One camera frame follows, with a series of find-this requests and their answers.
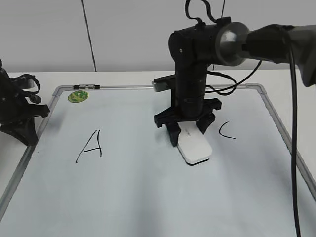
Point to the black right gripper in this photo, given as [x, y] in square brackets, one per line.
[188, 103]

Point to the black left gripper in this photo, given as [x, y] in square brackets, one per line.
[19, 106]

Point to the white board eraser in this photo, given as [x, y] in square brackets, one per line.
[192, 144]

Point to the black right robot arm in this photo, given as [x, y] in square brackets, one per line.
[226, 43]

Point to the green round magnet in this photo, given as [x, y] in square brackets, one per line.
[78, 96]

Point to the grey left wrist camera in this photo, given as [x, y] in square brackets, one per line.
[30, 84]

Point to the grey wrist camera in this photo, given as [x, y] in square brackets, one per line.
[164, 83]
[30, 84]

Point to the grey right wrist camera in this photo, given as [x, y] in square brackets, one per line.
[164, 83]

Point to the black clip on board frame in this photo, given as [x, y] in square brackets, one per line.
[86, 87]

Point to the white board with grey frame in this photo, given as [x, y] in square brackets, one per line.
[102, 168]

